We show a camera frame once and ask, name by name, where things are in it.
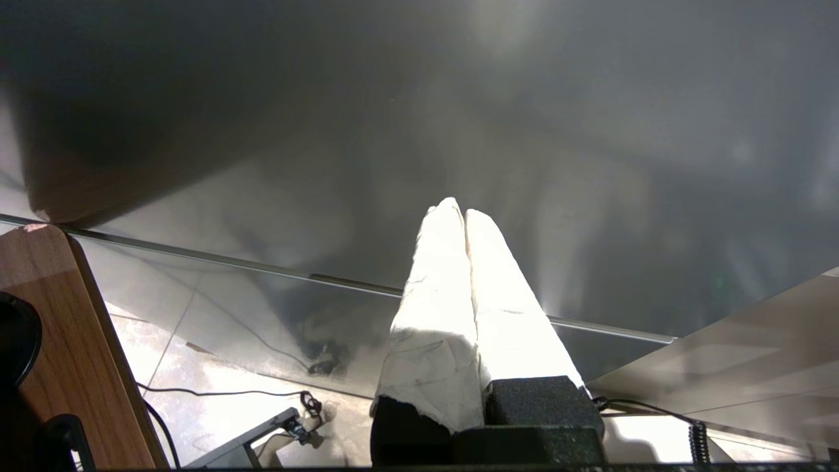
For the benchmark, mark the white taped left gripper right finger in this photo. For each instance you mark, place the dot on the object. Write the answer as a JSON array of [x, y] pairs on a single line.
[[511, 321]]

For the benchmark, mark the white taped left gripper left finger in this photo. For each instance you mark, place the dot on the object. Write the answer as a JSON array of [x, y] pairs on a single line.
[[432, 308]]

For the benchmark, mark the stainless steel refrigerator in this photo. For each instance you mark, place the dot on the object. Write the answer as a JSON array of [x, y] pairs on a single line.
[[419, 98]]

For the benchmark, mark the beige cabinet door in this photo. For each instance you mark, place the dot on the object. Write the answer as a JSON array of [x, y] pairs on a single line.
[[741, 354]]

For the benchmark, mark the brown wooden table board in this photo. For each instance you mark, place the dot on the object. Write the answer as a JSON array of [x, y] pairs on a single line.
[[72, 328]]

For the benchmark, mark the black rounded object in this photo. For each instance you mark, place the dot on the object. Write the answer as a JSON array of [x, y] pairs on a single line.
[[16, 341]]

